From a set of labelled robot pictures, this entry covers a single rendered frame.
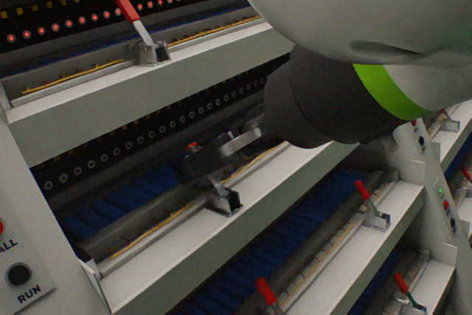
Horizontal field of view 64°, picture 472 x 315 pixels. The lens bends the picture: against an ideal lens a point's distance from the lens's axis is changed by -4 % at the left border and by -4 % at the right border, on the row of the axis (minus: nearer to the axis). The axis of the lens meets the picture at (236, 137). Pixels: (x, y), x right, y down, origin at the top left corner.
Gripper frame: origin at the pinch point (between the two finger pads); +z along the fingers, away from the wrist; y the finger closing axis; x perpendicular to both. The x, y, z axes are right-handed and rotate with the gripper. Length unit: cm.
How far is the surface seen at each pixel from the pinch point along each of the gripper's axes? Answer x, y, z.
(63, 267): -1.7, -19.3, -2.2
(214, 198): -4.6, -0.9, 0.3
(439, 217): -34, 43, 2
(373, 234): -25.4, 24.2, 3.0
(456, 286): -50, 43, 6
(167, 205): -2.6, -4.6, 4.4
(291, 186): -9.1, 10.0, -0.5
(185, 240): -6.5, -6.8, 0.5
